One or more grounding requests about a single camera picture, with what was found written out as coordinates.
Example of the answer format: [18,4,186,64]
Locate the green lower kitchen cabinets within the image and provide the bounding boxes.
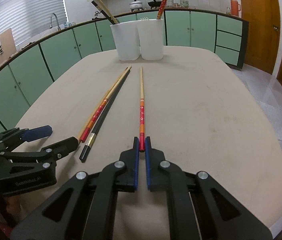
[0,9,249,132]

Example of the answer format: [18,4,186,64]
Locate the person's left hand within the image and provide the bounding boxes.
[0,195,21,228]

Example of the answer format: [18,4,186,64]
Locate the white cooking pot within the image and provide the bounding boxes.
[129,0,144,12]

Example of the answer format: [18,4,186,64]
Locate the black chopstick gold band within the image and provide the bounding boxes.
[79,70,131,163]

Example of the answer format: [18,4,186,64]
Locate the white window blinds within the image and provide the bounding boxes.
[0,0,67,45]

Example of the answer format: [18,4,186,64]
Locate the white twin utensil holder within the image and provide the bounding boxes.
[110,19,164,61]

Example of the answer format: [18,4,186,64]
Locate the glass jars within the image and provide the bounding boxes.
[166,0,189,8]

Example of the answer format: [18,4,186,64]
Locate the chrome faucet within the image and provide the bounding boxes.
[50,13,61,31]

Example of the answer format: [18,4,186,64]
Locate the red patterned bamboo chopstick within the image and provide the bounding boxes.
[80,66,131,142]
[139,67,145,152]
[156,0,167,20]

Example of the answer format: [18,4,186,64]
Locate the orange thermos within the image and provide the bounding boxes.
[230,0,241,17]

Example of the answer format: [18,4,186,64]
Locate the black wok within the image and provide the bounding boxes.
[148,0,161,9]

